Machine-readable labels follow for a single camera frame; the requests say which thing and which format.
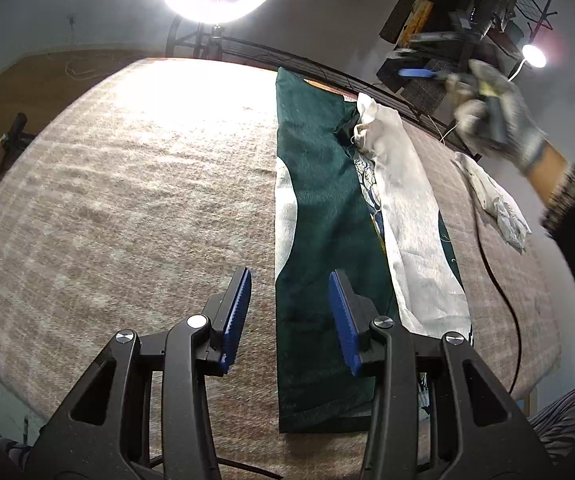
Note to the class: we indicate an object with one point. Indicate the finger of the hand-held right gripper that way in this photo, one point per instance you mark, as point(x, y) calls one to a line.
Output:
point(416, 73)

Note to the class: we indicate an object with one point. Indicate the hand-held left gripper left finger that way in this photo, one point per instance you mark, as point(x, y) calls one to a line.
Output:
point(236, 312)

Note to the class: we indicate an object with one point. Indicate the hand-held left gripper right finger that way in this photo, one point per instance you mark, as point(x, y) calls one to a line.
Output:
point(342, 317)

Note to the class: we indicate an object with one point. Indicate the green and white garment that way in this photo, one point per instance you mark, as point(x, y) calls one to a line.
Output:
point(327, 200)

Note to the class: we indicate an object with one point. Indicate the black metal clothes rack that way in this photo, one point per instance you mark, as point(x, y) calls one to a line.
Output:
point(472, 15)

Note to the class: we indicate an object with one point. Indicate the person's right hand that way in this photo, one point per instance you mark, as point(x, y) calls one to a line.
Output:
point(520, 130)

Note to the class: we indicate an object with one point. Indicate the small round lamp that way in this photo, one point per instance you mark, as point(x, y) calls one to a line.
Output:
point(534, 55)

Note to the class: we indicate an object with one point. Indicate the white crumpled garment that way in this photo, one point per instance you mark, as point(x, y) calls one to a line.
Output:
point(497, 205)

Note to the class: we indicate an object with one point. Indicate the beige plaid blanket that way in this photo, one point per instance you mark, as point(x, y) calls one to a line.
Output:
point(132, 190)

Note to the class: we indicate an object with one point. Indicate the person's striped trouser leg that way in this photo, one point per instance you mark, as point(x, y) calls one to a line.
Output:
point(570, 420)

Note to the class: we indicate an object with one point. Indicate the black stand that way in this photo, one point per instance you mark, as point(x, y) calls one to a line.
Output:
point(16, 132)

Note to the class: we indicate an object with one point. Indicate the black metal rail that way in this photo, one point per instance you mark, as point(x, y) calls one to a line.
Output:
point(317, 67)

